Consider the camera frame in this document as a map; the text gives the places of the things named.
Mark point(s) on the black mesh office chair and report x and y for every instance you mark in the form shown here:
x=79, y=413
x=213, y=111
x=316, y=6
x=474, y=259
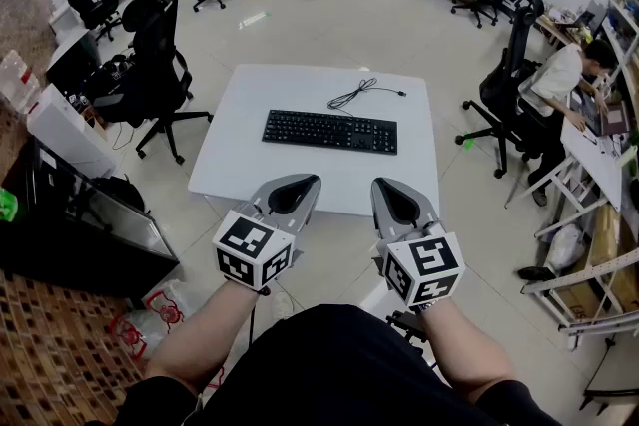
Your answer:
x=150, y=65

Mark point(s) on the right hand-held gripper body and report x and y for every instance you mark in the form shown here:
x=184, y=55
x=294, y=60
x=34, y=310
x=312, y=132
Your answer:
x=429, y=264

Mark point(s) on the white work desk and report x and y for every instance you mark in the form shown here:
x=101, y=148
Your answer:
x=594, y=159

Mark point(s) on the person's left forearm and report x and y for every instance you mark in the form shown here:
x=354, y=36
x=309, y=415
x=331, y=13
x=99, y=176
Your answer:
x=199, y=339

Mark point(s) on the black high-back office chair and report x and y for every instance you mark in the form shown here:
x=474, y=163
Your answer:
x=504, y=85

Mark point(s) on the white box appliance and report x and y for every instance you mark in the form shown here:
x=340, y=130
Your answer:
x=65, y=129

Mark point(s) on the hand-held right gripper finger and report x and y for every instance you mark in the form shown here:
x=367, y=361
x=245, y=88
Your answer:
x=382, y=214

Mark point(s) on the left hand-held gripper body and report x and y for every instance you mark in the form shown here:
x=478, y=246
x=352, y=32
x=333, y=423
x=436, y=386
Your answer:
x=252, y=244

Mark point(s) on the green plastic item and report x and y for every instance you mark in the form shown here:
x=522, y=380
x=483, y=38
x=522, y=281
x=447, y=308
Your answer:
x=7, y=204

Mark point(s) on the silver wristwatch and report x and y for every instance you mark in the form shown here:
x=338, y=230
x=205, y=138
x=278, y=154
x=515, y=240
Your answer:
x=433, y=305

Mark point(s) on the person's black clothing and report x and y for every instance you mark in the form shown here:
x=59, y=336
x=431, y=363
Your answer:
x=329, y=364

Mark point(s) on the white wall shelf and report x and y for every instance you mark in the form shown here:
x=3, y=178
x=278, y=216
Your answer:
x=626, y=30

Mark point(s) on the white plastic bag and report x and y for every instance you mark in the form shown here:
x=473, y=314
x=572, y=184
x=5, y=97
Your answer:
x=566, y=247

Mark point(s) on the open laptop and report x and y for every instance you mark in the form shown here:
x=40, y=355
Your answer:
x=611, y=117

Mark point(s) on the black keyboard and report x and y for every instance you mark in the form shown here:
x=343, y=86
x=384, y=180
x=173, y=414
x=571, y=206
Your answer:
x=324, y=130

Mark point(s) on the red-printed plastic bag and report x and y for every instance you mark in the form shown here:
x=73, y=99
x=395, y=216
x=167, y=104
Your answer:
x=160, y=309

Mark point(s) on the black glass-top cabinet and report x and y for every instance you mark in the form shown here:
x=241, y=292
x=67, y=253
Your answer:
x=75, y=239

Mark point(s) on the black metal stand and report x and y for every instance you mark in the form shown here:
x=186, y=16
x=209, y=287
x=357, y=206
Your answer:
x=407, y=326

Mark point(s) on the clear plastic storage boxes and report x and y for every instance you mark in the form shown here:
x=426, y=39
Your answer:
x=17, y=80

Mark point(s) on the person's right forearm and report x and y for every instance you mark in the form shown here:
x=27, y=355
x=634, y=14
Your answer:
x=464, y=349

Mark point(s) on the brown cardboard box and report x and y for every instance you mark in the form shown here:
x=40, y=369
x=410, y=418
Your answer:
x=606, y=234

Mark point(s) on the black shoe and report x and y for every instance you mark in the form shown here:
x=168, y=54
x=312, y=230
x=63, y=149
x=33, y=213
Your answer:
x=535, y=273

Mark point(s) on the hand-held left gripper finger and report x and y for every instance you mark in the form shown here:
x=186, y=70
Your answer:
x=305, y=209

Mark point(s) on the perforated metal rack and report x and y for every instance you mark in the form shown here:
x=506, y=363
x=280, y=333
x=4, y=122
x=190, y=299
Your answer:
x=589, y=277

